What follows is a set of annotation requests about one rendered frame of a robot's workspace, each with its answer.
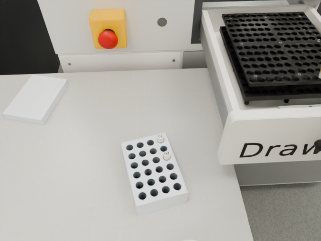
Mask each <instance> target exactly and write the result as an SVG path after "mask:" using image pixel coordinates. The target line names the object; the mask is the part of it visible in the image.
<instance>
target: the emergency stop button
mask: <svg viewBox="0 0 321 241"><path fill-rule="evenodd" d="M98 42H99V44H100V45H101V47H103V48H105V49H113V48H115V47H116V46H117V44H118V37H117V35H116V34H115V33H114V32H112V31H103V32H101V33H100V35H99V37H98Z"/></svg>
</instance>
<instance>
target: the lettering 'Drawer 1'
mask: <svg viewBox="0 0 321 241"><path fill-rule="evenodd" d="M248 145H258V146H259V150H258V152H257V153H255V154H253V155H245V156H243V155H244V153H245V150H246V148H247V146H248ZM280 146H281V145H276V146H270V147H269V149H268V151H267V153H266V155H265V156H268V155H269V153H270V151H271V150H272V149H273V148H275V147H280ZM289 146H293V147H294V149H284V150H282V151H280V153H279V155H281V156H285V155H289V154H290V155H293V154H294V153H295V151H296V149H297V145H294V144H290V145H285V146H284V147H289ZM307 146H308V144H305V145H304V149H303V154H307V153H308V152H309V151H310V150H311V149H313V148H314V147H315V146H314V145H313V146H312V147H311V148H310V149H309V150H308V151H306V150H307ZM262 150H263V145H262V144H260V143H245V144H244V147H243V149H242V152H241V154H240V157H239V158H242V157H252V156H256V155H258V154H260V153H261V151H262ZM289 150H293V151H292V152H290V153H288V154H283V152H284V151H289ZM318 152H319V151H317V150H316V148H315V149H314V152H313V154H317V153H318Z"/></svg>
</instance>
